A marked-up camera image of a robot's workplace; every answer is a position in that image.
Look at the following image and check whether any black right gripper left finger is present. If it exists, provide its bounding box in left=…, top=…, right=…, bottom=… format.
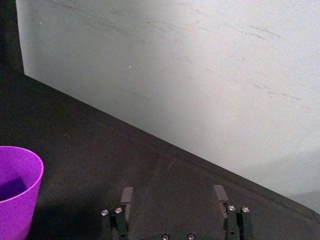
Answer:
left=100, top=186, right=134, bottom=240

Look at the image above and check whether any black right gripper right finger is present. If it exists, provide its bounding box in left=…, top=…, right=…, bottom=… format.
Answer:
left=212, top=184, right=255, bottom=240

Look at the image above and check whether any black table cloth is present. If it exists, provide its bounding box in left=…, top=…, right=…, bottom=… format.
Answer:
left=0, top=0, right=320, bottom=240

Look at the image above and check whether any purple plastic cup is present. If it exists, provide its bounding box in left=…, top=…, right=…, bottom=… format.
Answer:
left=0, top=145, right=45, bottom=240

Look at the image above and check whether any dark block inside cup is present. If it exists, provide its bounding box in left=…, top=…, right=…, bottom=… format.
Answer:
left=0, top=176, right=28, bottom=202

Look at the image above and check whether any plain pale wall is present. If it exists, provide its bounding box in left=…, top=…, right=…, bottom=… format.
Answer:
left=15, top=0, right=320, bottom=214

